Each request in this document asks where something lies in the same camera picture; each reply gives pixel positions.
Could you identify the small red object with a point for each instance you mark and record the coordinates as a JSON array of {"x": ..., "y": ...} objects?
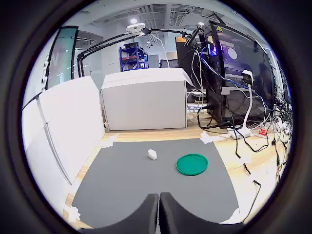
[{"x": 262, "y": 131}]

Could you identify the white power strip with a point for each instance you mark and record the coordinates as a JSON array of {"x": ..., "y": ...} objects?
[{"x": 280, "y": 125}]

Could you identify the dark grey mat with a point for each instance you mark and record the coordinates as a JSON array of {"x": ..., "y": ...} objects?
[{"x": 122, "y": 175}]

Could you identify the blue shelf rack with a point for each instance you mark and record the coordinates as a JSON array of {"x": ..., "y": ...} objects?
[{"x": 132, "y": 49}]

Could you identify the white box partition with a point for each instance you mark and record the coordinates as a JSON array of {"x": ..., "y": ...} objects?
[{"x": 146, "y": 104}]

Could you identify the black monitor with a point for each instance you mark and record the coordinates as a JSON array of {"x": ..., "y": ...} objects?
[{"x": 182, "y": 58}]

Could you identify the white boom camera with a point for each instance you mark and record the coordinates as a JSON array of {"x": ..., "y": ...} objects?
[{"x": 135, "y": 27}]

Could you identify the small white plastic terminal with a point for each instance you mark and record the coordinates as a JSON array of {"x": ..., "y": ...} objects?
[{"x": 152, "y": 154}]

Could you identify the white tape piece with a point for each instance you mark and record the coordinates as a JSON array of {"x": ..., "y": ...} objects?
[
  {"x": 207, "y": 139},
  {"x": 73, "y": 214},
  {"x": 108, "y": 142},
  {"x": 245, "y": 160}
]

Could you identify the round green lid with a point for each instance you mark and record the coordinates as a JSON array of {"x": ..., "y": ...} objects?
[{"x": 192, "y": 164}]

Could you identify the white partition panel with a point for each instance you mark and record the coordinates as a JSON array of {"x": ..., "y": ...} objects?
[
  {"x": 36, "y": 136},
  {"x": 73, "y": 109}
]

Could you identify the black computer tower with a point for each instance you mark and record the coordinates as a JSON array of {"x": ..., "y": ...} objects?
[{"x": 219, "y": 104}]

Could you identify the white camera on gooseneck stand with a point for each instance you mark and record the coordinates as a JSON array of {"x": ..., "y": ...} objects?
[{"x": 247, "y": 76}]

